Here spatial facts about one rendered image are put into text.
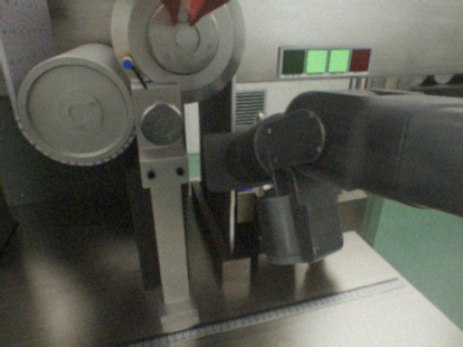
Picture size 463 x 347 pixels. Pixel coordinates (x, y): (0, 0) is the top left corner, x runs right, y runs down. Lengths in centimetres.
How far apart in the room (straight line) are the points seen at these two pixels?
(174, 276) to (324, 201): 25
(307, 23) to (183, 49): 48
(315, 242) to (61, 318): 38
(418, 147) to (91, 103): 32
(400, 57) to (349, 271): 60
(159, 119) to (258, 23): 49
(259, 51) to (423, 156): 61
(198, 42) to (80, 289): 40
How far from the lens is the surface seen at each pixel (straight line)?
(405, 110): 18
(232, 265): 50
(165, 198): 38
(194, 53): 36
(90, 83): 39
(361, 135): 19
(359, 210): 52
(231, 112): 41
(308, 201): 25
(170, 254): 43
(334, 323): 49
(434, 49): 104
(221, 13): 38
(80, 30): 71
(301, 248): 27
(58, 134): 41
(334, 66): 84
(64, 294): 56
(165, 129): 30
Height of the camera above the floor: 126
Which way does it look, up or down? 25 degrees down
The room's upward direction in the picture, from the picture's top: straight up
